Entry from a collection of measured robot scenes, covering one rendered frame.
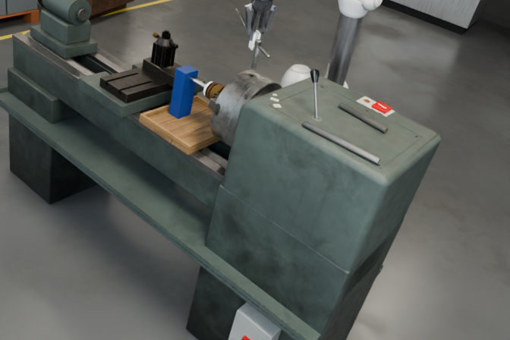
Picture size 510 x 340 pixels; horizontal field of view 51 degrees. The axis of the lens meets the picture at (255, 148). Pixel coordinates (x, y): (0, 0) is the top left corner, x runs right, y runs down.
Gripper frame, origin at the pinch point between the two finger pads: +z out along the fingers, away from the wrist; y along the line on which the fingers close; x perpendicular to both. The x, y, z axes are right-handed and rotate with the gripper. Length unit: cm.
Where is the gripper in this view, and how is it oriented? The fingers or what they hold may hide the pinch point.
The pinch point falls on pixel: (254, 40)
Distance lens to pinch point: 206.8
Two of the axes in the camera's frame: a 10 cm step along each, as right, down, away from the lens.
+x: 3.9, 5.9, -7.1
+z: -1.8, 8.0, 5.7
